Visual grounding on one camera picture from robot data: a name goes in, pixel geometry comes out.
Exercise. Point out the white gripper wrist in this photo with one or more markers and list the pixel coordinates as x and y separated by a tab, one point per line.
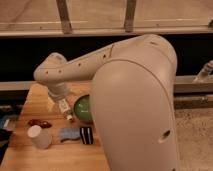
58	91

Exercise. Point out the white ceramic cup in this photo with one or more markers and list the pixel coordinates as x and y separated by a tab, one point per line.
40	137

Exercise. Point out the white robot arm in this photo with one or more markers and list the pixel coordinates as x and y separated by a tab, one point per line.
131	99

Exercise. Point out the green ceramic bowl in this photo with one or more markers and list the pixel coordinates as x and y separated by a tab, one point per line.
82	109

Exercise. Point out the black white striped eraser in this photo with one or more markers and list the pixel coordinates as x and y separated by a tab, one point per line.
86	135

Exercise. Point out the white tube with label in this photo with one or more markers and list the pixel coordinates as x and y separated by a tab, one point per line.
65	109

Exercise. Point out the red brown chili pepper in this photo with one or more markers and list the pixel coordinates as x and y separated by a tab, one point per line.
41	123

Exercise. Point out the blue sponge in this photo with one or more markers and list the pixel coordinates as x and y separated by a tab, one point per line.
69	134

